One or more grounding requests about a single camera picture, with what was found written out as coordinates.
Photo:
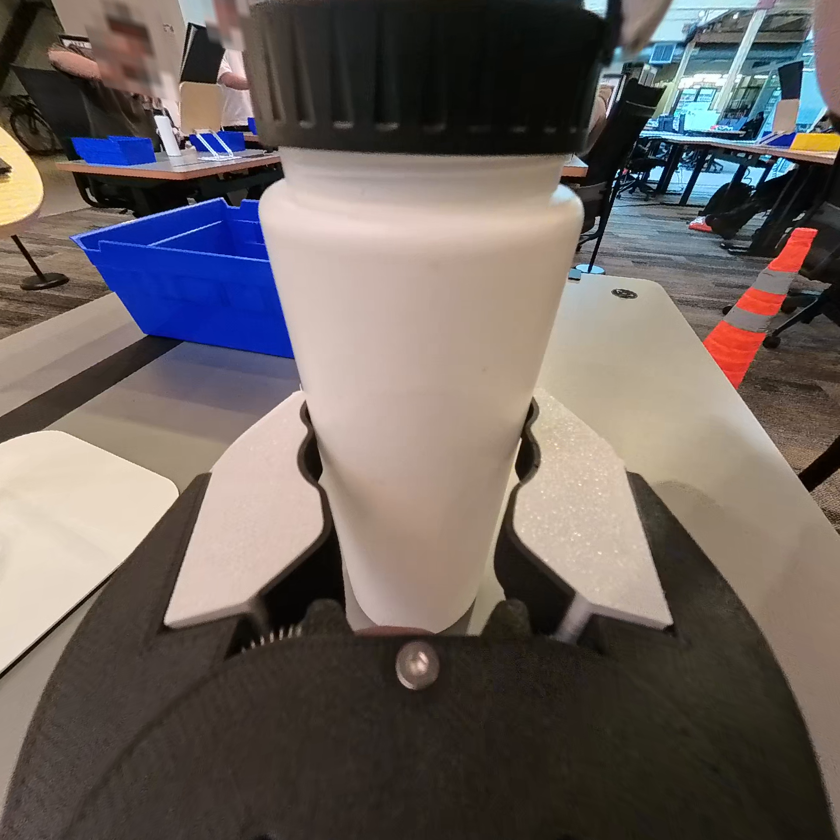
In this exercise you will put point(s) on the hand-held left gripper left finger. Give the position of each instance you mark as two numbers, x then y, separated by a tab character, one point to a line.
250	538

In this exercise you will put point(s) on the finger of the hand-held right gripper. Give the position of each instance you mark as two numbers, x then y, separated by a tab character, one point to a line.
637	16
232	20

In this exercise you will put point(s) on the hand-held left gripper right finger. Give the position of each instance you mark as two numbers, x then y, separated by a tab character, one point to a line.
591	525

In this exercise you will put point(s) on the black bottle lid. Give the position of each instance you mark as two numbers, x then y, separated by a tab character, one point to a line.
420	79

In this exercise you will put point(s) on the white bottle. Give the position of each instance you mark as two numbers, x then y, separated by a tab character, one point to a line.
420	394

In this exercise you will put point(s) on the small blue plastic bin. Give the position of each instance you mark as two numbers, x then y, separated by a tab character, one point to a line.
113	150
221	141

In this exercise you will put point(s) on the black office chair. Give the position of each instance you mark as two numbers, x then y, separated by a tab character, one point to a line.
624	138

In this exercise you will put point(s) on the wooden top desk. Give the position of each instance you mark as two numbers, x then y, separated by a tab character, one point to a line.
171	167
748	145

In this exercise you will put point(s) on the black backpack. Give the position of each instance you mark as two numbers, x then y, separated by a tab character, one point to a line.
726	201

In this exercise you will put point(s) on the yellow bin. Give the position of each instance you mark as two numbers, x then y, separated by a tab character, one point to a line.
817	141

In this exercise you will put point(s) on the orange flat floor marker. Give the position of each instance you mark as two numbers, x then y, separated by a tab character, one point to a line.
701	226

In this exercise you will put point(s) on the black slanted stand leg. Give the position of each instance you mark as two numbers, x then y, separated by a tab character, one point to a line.
823	466

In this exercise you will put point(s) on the black round base pole stand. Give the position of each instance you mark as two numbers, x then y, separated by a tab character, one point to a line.
589	269

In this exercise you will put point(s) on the wooden display board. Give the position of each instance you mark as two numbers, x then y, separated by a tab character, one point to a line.
19	190

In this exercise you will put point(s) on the orange traffic cone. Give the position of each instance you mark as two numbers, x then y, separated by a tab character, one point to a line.
759	309

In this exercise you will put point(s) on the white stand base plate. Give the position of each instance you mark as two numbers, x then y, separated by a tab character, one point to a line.
79	525

